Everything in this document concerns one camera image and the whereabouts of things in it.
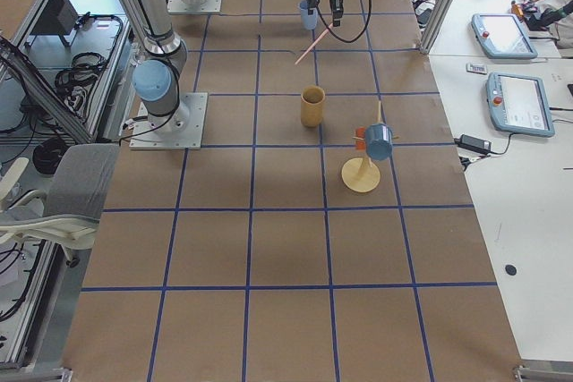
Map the light blue plastic cup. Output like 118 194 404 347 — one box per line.
298 0 318 30

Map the pink chopstick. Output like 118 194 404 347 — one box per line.
295 23 333 65

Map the bamboo chopstick holder cup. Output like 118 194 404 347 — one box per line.
301 85 326 128

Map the orange cup on stand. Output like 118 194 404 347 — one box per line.
354 127 366 151

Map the blue cup on stand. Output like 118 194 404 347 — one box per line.
364 123 393 161

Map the wooden cup tree stand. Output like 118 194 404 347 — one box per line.
341 100 383 193

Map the upper teach pendant tablet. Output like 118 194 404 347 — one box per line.
471 13 538 60

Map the teach pendant tablet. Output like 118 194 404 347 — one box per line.
471 13 538 60
485 72 555 138

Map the black power adapter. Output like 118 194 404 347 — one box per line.
454 134 492 156

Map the lower teach pendant tablet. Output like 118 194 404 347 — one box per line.
485 72 555 138

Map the grey office chair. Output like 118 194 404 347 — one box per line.
1 143 120 267

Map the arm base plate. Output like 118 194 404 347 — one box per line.
167 0 222 15
129 92 208 150

